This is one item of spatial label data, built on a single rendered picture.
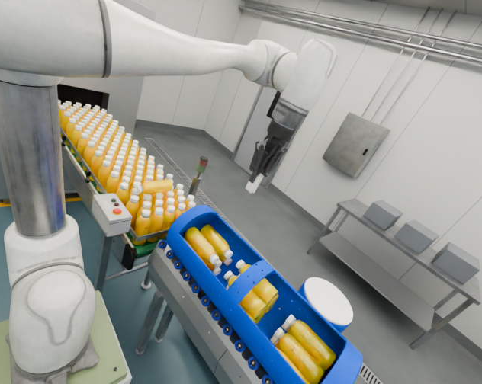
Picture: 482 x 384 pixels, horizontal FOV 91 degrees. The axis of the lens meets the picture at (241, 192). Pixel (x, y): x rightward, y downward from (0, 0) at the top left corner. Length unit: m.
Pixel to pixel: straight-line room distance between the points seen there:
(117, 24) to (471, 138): 3.89
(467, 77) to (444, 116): 0.47
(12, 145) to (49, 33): 0.30
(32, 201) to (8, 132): 0.16
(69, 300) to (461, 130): 4.00
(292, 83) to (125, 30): 0.40
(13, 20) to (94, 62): 0.08
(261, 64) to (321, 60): 0.16
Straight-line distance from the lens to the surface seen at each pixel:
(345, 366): 0.96
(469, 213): 4.02
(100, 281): 1.63
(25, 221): 0.74
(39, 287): 0.70
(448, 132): 4.02
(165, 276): 1.31
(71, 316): 0.69
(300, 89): 0.65
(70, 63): 0.39
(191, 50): 0.45
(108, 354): 0.92
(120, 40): 0.39
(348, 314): 1.47
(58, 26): 0.38
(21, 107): 0.58
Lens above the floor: 1.86
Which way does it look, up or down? 25 degrees down
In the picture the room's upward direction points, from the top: 25 degrees clockwise
